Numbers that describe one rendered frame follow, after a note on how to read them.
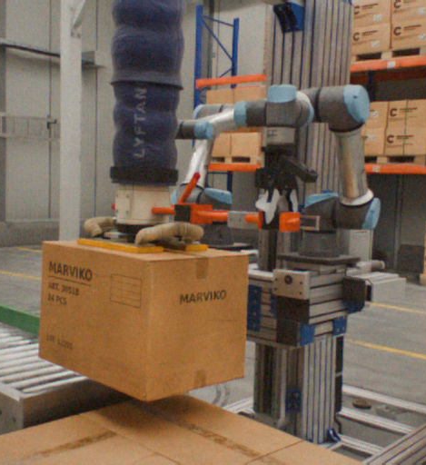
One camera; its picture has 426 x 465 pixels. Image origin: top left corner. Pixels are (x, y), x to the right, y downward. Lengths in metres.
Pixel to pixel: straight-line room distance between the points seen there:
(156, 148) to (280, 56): 0.89
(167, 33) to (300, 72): 0.76
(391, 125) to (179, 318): 7.98
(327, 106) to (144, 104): 0.58
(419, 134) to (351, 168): 7.26
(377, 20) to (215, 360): 8.34
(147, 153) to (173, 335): 0.58
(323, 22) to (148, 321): 1.43
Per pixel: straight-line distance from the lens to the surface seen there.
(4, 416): 2.37
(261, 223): 1.78
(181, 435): 2.11
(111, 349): 2.06
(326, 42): 2.78
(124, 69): 2.17
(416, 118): 9.61
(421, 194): 10.91
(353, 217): 2.41
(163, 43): 2.16
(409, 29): 9.84
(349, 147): 2.29
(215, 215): 1.91
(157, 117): 2.14
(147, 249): 2.03
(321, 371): 2.91
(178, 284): 1.95
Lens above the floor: 1.30
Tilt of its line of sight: 4 degrees down
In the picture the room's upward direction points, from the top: 2 degrees clockwise
